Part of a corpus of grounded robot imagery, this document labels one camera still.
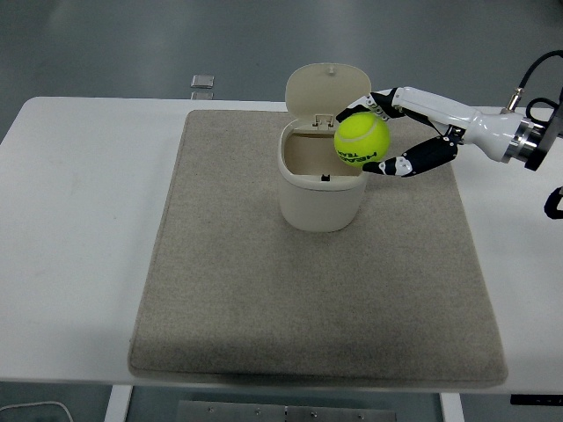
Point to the silver floor socket plate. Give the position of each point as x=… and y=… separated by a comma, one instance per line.
x=202, y=85

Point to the white table leg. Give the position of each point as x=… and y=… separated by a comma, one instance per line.
x=451, y=407
x=118, y=403

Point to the yellow-green tennis ball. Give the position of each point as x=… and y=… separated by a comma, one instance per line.
x=361, y=140

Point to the black table control panel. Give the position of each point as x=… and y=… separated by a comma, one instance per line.
x=536, y=399

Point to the grey metal plate with screws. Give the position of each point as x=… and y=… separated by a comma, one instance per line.
x=287, y=411

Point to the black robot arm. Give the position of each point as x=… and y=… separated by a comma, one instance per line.
x=538, y=132

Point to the white and black hand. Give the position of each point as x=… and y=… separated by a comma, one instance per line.
x=440, y=127

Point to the cream lidded bin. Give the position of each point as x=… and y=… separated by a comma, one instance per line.
x=323, y=176

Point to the beige fabric mat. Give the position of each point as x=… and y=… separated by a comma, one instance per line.
x=316, y=281

